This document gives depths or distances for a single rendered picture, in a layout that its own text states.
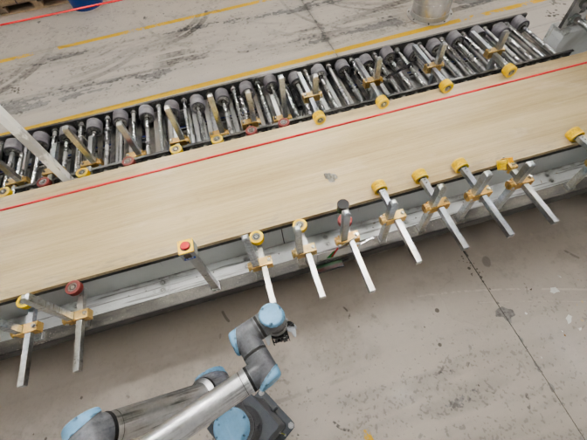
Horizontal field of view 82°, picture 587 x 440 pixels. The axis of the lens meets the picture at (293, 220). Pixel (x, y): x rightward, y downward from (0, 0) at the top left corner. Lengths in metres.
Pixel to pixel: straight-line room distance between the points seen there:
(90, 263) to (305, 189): 1.27
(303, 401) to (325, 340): 0.42
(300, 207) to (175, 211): 0.74
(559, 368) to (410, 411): 1.04
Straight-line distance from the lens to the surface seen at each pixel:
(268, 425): 1.94
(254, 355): 1.26
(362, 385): 2.55
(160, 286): 2.24
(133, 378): 2.86
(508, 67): 2.97
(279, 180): 2.07
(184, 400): 1.59
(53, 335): 2.37
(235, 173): 2.16
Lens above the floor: 2.52
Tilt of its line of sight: 58 degrees down
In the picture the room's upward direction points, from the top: 8 degrees counter-clockwise
